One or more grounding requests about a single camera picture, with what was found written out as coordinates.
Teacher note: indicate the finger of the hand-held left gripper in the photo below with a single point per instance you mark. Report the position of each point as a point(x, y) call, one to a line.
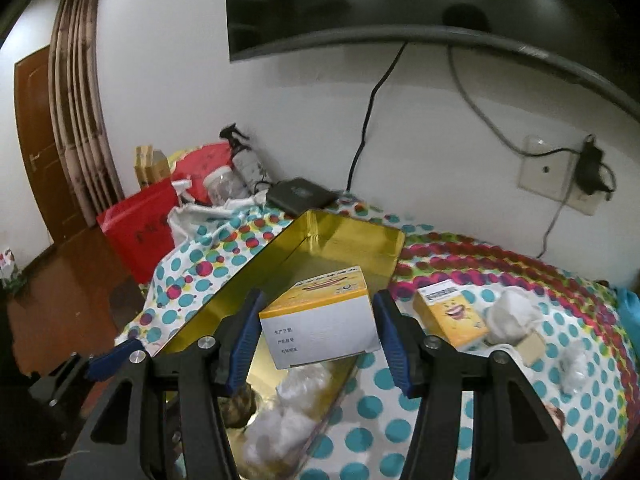
point(112, 360)

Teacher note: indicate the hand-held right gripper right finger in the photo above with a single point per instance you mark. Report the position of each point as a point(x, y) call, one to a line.
point(400, 355)

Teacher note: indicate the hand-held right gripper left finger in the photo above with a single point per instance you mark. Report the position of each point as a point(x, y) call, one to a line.
point(239, 355)

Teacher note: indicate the small yellow smile-print carton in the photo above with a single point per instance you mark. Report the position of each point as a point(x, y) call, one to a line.
point(450, 317)

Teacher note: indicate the large yellow white carton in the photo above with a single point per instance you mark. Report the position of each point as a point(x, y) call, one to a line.
point(320, 330)

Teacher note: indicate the white towel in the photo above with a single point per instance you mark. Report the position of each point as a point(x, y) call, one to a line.
point(280, 432)
point(515, 310)

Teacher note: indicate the small tan carton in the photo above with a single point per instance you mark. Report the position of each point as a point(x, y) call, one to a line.
point(532, 347)

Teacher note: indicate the gold tin box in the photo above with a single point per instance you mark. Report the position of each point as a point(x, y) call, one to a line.
point(320, 245)

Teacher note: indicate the small toy figure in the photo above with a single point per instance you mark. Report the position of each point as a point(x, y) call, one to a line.
point(554, 416)

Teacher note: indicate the white stuffed plastic bag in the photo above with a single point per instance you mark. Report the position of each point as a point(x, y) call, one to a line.
point(574, 367)
point(307, 382)

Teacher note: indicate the polka dot cloth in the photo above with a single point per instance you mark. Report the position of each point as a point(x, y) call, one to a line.
point(500, 270)

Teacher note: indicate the red paper gift bag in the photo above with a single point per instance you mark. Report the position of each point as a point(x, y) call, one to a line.
point(135, 230)

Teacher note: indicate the clear plastic jar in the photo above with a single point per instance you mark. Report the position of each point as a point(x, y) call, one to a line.
point(225, 187)

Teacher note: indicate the black set-top box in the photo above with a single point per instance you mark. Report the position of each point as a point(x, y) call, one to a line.
point(300, 192)

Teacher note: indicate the spray bottle with black trigger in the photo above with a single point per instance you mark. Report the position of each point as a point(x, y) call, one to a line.
point(250, 167)

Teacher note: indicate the red plastic bag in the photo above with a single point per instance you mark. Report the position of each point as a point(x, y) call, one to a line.
point(200, 165)

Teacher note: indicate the tall cardboard box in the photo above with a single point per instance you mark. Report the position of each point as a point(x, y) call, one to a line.
point(142, 167)

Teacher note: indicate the plain cardboard box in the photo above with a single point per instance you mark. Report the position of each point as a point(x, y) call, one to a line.
point(161, 167)

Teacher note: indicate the blue cloth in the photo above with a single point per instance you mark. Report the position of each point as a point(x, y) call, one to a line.
point(630, 305)

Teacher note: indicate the brown wooden door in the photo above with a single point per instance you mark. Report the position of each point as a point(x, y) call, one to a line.
point(40, 135)

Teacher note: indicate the brown striped curtain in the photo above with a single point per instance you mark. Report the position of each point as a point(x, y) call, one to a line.
point(80, 110)

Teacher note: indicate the black power adapter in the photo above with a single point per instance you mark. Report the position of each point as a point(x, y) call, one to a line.
point(587, 170)

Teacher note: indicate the beige wall socket plate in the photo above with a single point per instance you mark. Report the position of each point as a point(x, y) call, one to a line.
point(542, 170)

